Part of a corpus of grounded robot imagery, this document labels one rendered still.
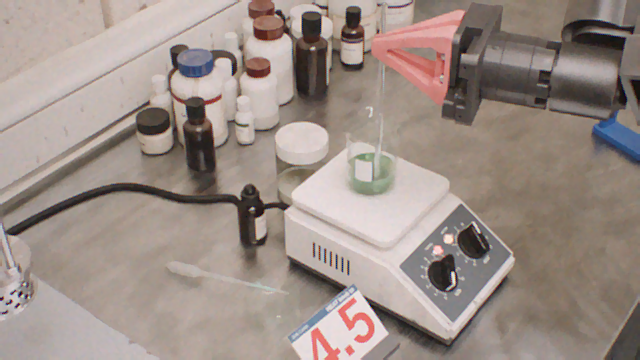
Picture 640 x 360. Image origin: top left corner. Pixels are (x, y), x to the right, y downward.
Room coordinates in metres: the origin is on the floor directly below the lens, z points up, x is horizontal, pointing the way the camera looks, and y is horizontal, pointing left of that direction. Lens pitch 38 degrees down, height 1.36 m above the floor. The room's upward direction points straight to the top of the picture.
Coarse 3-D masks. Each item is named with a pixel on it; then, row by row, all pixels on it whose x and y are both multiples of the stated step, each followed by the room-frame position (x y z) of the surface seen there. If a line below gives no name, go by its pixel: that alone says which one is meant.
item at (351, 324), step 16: (352, 304) 0.55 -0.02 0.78; (320, 320) 0.52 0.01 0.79; (336, 320) 0.53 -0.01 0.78; (352, 320) 0.53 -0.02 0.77; (368, 320) 0.54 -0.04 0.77; (304, 336) 0.51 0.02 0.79; (320, 336) 0.51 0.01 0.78; (336, 336) 0.52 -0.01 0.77; (352, 336) 0.52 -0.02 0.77; (368, 336) 0.53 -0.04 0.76; (304, 352) 0.49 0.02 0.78; (320, 352) 0.50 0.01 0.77; (336, 352) 0.50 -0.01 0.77; (352, 352) 0.51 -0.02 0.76
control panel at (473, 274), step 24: (456, 216) 0.64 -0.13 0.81; (432, 240) 0.60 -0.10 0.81; (456, 240) 0.61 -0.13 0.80; (408, 264) 0.57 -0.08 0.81; (456, 264) 0.59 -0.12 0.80; (480, 264) 0.60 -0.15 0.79; (432, 288) 0.55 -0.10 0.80; (456, 288) 0.56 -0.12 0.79; (480, 288) 0.57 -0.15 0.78; (456, 312) 0.54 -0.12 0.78
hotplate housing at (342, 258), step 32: (448, 192) 0.67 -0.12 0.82; (288, 224) 0.63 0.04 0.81; (320, 224) 0.62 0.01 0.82; (416, 224) 0.62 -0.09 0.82; (288, 256) 0.64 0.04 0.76; (320, 256) 0.61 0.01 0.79; (352, 256) 0.59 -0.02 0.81; (384, 256) 0.57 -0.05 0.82; (384, 288) 0.56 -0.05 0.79; (416, 288) 0.55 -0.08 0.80; (416, 320) 0.54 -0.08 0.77; (448, 320) 0.53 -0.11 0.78
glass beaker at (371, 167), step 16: (368, 112) 0.69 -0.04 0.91; (384, 112) 0.68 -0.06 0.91; (352, 128) 0.67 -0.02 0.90; (368, 128) 0.68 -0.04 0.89; (384, 128) 0.68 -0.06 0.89; (400, 128) 0.66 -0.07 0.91; (352, 144) 0.64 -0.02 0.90; (368, 144) 0.63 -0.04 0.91; (384, 144) 0.63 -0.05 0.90; (352, 160) 0.64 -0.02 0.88; (368, 160) 0.63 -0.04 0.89; (384, 160) 0.64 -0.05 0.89; (352, 176) 0.64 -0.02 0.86; (368, 176) 0.63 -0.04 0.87; (384, 176) 0.64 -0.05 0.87; (352, 192) 0.64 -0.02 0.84; (368, 192) 0.63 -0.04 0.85; (384, 192) 0.64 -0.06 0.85
